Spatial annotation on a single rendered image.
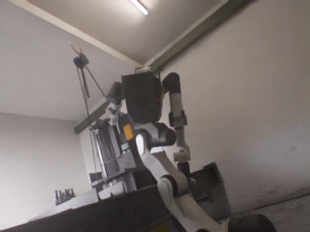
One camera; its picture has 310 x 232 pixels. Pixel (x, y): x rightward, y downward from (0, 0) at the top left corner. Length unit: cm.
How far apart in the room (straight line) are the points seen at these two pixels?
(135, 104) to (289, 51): 223
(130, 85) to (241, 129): 187
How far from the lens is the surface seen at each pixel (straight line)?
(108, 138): 222
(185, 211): 114
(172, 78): 125
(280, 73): 280
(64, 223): 101
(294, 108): 270
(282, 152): 260
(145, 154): 122
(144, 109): 117
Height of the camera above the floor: 61
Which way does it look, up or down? 21 degrees up
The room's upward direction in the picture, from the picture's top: 21 degrees counter-clockwise
